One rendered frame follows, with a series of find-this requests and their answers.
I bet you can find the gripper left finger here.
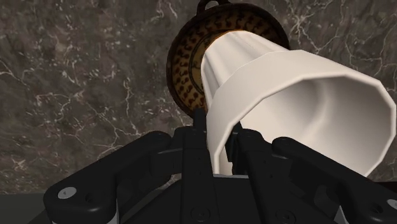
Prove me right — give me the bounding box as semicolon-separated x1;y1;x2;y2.
43;107;220;224

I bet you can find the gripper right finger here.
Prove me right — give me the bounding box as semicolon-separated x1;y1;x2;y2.
225;121;397;224

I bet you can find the white vase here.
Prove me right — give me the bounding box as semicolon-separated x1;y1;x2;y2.
200;30;397;177

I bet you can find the brown patterned plate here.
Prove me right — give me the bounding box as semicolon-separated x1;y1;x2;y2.
166;0;291;118

